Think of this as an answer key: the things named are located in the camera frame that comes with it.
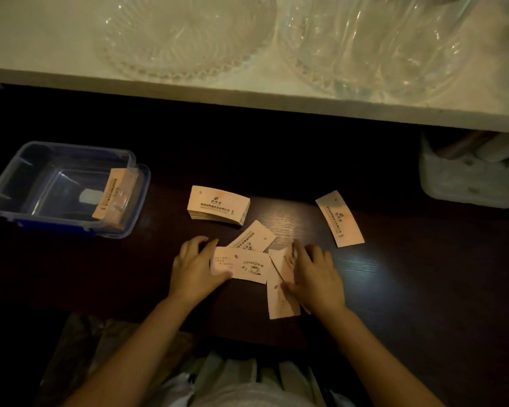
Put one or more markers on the white plastic tub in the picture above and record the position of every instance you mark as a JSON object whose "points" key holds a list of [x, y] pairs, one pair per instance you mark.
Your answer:
{"points": [[466, 182]]}

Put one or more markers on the person's right middle finger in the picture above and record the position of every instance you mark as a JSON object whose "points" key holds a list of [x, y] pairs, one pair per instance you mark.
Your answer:
{"points": [[314, 255]]}

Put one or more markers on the clear glass bowl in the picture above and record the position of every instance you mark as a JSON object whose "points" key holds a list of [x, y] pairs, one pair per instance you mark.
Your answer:
{"points": [[377, 42]]}

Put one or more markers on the pink card with cup print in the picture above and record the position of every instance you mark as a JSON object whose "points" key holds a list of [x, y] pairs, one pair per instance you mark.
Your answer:
{"points": [[246, 267]]}

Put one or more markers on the person's left forearm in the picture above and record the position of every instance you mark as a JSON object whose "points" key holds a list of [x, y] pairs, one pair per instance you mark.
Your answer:
{"points": [[140, 356]]}

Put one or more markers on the clear blue-rimmed plastic container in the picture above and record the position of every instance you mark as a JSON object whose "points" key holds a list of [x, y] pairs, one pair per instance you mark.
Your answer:
{"points": [[46, 186]]}

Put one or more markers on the person's right thumb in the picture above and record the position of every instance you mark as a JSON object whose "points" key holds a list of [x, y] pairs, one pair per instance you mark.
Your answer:
{"points": [[289, 287]]}

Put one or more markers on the stack of pink cards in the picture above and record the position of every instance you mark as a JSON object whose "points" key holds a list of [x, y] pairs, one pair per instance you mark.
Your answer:
{"points": [[218, 205]]}

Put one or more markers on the small pink paper card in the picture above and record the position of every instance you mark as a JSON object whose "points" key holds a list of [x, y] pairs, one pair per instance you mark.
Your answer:
{"points": [[282, 260]]}

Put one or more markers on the person's white garment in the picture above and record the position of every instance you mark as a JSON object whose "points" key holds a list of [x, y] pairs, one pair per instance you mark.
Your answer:
{"points": [[246, 383]]}

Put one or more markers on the person's right forearm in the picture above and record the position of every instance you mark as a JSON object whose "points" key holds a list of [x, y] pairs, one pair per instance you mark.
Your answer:
{"points": [[377, 360]]}

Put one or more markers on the white shelf board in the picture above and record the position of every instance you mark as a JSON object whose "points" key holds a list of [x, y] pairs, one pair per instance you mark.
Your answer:
{"points": [[46, 46]]}

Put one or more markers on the person's left hand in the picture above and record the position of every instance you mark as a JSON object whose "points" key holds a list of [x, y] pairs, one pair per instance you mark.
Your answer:
{"points": [[191, 277]]}

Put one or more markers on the clear glass plate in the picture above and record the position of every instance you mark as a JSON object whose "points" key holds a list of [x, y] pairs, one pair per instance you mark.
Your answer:
{"points": [[186, 33]]}

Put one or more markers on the person's left thumb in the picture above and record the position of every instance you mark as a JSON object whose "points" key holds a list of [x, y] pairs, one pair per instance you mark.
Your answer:
{"points": [[221, 277]]}

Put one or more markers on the person's right hand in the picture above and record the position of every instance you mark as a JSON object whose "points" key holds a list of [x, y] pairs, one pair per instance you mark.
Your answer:
{"points": [[318, 283]]}

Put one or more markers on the person's left middle finger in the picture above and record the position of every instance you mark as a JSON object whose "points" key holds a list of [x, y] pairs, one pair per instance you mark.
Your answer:
{"points": [[196, 247]]}

